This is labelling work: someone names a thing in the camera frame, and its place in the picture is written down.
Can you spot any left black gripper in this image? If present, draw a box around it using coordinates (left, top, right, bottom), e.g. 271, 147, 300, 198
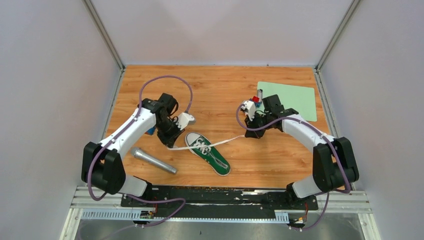
154, 117, 185, 149

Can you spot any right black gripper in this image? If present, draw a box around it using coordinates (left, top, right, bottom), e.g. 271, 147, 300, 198
244, 111, 272, 140

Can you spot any green canvas sneaker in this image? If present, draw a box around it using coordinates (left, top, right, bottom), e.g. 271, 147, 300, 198
184, 132, 231, 176

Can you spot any white shoelace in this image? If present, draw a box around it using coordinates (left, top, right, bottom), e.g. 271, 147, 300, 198
168, 132, 245, 155

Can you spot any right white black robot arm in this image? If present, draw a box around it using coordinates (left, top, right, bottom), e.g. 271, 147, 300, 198
239, 94, 360, 209

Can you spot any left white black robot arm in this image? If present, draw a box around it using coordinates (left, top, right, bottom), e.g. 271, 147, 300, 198
81, 93, 184, 207

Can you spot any blue yellow toy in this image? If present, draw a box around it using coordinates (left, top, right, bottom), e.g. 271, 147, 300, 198
145, 126, 156, 136

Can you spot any silver microphone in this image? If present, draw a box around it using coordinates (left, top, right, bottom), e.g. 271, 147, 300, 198
130, 147, 178, 175

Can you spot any blue red toy car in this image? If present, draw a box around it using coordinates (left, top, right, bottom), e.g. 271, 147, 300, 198
251, 96, 262, 108

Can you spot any light green clipboard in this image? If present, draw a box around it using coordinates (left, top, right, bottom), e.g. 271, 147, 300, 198
257, 81, 318, 122

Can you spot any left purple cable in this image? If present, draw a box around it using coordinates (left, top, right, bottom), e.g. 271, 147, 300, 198
79, 75, 194, 240

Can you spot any purple cable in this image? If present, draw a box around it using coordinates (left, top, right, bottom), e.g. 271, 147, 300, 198
235, 103, 352, 232
79, 75, 194, 240

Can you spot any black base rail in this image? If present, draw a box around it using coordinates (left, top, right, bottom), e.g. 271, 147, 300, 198
71, 183, 374, 224

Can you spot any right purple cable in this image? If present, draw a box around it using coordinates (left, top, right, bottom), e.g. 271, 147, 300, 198
235, 103, 352, 232

